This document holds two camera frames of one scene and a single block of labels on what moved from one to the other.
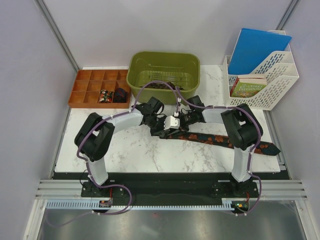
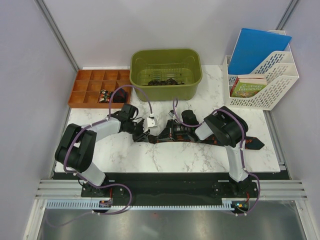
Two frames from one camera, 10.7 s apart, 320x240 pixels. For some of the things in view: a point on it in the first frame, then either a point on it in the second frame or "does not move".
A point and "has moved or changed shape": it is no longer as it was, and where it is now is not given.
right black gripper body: [187, 119] → [176, 130]
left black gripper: [160, 132] → [142, 136]
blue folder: [250, 46] does not move
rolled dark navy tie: [120, 95] does not move
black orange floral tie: [263, 148] has moved or changed shape
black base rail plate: [168, 186] does not move
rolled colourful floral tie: [105, 96] does not move
